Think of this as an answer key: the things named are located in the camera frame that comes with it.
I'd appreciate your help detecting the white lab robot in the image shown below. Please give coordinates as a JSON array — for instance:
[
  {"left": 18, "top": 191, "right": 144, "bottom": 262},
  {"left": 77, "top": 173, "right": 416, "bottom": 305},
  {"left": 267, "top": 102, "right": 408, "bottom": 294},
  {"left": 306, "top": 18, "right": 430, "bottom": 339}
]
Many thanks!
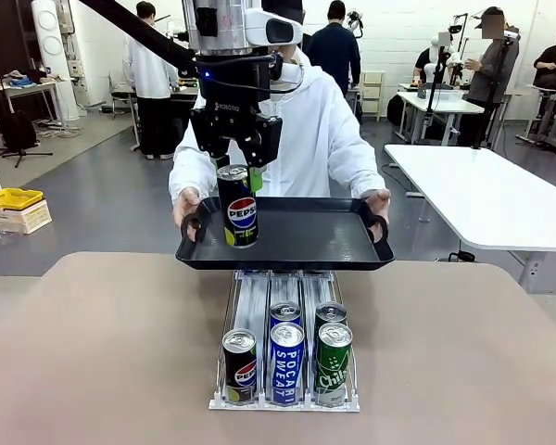
[{"left": 346, "top": 9, "right": 365, "bottom": 39}]

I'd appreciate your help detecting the person's left hand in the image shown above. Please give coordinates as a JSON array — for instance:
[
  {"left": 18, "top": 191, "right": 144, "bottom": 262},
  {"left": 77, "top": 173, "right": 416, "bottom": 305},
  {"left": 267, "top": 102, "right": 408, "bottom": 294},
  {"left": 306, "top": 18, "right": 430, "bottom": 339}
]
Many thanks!
[{"left": 363, "top": 187, "right": 393, "bottom": 229}]

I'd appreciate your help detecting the blue Pocari Sweat can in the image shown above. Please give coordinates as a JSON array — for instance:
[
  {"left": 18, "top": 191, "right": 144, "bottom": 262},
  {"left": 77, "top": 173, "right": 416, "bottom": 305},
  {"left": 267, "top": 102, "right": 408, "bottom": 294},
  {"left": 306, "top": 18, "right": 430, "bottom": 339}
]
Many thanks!
[
  {"left": 269, "top": 300, "right": 303, "bottom": 329},
  {"left": 269, "top": 321, "right": 306, "bottom": 404}
]

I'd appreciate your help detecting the yellow plastic crate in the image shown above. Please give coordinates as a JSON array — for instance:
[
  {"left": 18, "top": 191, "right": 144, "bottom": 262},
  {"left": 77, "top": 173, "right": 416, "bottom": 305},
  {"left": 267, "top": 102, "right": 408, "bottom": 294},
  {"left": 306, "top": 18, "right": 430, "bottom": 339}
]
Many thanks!
[{"left": 0, "top": 187, "right": 45, "bottom": 210}]

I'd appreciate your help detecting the person's right forearm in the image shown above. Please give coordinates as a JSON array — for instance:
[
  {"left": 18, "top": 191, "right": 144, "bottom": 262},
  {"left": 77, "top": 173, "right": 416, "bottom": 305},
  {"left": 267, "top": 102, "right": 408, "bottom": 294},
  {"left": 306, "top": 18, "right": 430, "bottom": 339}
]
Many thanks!
[{"left": 168, "top": 138, "right": 214, "bottom": 205}]

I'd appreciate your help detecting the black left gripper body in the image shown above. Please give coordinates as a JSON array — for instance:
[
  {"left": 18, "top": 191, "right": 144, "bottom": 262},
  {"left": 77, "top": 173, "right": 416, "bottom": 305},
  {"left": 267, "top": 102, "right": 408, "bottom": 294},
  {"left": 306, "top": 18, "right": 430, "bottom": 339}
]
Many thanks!
[{"left": 196, "top": 50, "right": 275, "bottom": 141}]

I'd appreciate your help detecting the large white table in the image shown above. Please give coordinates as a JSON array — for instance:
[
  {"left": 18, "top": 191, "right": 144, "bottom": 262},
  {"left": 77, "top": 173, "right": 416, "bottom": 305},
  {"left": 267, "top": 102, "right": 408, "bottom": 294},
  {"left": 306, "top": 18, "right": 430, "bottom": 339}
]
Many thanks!
[{"left": 383, "top": 143, "right": 556, "bottom": 294}]

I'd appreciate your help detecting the person's left forearm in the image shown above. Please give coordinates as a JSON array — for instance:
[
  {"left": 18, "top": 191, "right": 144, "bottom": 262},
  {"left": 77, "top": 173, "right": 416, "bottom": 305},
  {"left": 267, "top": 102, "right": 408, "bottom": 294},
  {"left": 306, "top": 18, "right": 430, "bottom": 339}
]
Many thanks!
[{"left": 337, "top": 147, "right": 386, "bottom": 200}]

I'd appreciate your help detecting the white tower air conditioner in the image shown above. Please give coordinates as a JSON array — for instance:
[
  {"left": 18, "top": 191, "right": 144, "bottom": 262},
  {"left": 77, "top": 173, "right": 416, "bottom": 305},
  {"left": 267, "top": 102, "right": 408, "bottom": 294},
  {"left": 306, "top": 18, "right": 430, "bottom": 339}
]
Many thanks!
[{"left": 31, "top": 0, "right": 81, "bottom": 121}]

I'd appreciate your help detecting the person's right hand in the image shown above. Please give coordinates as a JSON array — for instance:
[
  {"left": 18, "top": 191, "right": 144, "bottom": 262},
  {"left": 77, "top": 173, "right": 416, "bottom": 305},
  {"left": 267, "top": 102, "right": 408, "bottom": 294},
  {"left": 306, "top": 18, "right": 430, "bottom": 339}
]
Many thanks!
[{"left": 172, "top": 187, "right": 202, "bottom": 229}]

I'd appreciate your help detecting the white can dispenser rack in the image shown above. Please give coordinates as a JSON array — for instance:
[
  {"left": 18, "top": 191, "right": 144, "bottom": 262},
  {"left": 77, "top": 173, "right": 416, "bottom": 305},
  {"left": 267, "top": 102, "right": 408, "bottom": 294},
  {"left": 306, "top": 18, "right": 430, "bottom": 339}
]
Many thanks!
[{"left": 208, "top": 268, "right": 361, "bottom": 413}]

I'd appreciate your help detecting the bystander in white hoodie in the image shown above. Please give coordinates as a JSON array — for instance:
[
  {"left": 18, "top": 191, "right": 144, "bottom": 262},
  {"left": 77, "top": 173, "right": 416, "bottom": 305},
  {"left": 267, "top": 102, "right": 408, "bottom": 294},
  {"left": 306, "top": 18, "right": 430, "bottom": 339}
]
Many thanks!
[{"left": 122, "top": 0, "right": 181, "bottom": 161}]

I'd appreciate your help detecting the white shelf cart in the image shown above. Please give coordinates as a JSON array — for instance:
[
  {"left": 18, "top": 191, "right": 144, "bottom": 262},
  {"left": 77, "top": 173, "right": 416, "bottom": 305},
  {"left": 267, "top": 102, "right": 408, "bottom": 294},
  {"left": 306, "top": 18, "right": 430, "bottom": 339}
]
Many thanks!
[{"left": 360, "top": 70, "right": 386, "bottom": 122}]

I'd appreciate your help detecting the bystander in dark navy jacket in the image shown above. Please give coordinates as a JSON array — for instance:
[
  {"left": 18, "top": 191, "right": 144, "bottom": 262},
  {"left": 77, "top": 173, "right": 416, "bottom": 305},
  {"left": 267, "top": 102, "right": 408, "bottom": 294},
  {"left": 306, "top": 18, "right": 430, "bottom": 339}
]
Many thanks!
[{"left": 305, "top": 0, "right": 362, "bottom": 90}]

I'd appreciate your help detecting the cluttered side table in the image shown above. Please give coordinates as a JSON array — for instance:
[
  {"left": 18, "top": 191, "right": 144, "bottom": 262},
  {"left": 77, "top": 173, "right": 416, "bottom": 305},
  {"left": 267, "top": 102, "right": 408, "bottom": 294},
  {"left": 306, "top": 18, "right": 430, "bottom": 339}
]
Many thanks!
[{"left": 0, "top": 78, "right": 62, "bottom": 149}]

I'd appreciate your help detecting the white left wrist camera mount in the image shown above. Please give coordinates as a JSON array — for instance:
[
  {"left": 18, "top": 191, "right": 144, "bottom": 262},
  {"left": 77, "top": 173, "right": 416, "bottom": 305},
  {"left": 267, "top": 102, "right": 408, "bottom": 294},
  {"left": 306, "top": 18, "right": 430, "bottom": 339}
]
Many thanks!
[{"left": 269, "top": 51, "right": 305, "bottom": 90}]

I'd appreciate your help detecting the person in white coat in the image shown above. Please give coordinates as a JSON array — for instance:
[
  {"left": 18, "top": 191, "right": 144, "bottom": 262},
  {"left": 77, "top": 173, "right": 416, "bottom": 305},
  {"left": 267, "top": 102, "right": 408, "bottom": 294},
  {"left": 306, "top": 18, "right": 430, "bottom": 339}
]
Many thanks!
[{"left": 168, "top": 0, "right": 391, "bottom": 219}]

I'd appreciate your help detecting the black Pepsi can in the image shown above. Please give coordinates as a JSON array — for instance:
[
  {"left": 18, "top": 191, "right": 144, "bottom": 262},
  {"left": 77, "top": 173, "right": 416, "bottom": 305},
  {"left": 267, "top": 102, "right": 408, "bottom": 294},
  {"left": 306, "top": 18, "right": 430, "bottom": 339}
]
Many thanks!
[
  {"left": 216, "top": 164, "right": 259, "bottom": 249},
  {"left": 221, "top": 327, "right": 259, "bottom": 403}
]

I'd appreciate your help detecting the green Chilsung cider can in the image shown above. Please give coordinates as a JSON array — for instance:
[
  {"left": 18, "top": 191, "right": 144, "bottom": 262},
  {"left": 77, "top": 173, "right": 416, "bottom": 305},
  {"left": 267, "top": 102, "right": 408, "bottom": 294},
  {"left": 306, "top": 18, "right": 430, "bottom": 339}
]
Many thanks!
[
  {"left": 314, "top": 300, "right": 349, "bottom": 329},
  {"left": 313, "top": 322, "right": 354, "bottom": 408}
]

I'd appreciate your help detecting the small white lab table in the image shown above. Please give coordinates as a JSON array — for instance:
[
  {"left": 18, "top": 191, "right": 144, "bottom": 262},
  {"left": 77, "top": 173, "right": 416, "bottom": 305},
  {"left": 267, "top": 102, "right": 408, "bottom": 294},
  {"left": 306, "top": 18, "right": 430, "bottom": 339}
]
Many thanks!
[{"left": 396, "top": 88, "right": 487, "bottom": 145}]

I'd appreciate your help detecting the black serving tray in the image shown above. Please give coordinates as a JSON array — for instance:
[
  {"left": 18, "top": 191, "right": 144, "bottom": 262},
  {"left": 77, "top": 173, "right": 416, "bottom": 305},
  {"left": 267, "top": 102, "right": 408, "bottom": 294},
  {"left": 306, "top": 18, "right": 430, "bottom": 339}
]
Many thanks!
[{"left": 174, "top": 196, "right": 396, "bottom": 273}]

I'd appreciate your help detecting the masked bystander in grey jacket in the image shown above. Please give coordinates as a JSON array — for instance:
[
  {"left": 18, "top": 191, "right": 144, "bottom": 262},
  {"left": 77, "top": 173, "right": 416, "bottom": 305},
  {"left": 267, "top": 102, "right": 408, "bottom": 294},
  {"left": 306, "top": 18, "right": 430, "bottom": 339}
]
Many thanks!
[{"left": 462, "top": 6, "right": 524, "bottom": 149}]

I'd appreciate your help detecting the black tripod with bag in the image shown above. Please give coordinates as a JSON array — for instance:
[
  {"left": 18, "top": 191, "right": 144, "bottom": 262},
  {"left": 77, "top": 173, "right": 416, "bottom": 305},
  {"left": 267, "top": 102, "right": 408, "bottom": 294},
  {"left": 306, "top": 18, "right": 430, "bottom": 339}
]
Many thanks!
[{"left": 0, "top": 108, "right": 55, "bottom": 169}]

